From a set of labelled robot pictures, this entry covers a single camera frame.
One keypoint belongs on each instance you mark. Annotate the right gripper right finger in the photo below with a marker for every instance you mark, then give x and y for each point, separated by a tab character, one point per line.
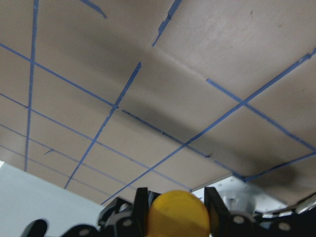
223	222

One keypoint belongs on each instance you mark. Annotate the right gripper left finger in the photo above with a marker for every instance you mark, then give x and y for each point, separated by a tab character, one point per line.
132	221

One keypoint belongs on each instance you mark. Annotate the yellow push button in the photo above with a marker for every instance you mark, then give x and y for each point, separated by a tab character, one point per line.
177	214

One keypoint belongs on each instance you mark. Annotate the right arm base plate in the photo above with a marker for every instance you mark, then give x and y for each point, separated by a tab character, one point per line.
238	195

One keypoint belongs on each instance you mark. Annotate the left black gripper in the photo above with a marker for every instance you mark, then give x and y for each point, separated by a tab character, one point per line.
116	209

